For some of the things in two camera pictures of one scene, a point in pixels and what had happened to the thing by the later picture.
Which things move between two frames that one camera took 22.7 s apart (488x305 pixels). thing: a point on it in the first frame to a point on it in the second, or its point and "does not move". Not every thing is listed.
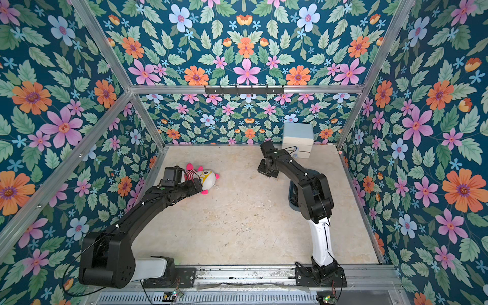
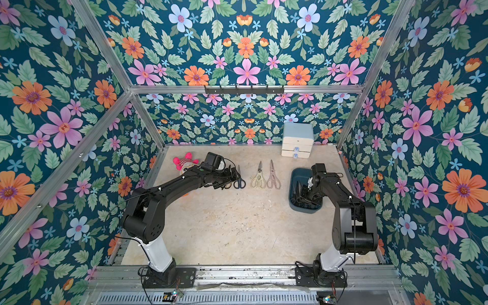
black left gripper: x=192 y=189 to x=228 y=178
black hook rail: x=251 y=91 does not move
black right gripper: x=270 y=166 to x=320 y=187
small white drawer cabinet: x=298 y=139 does not move
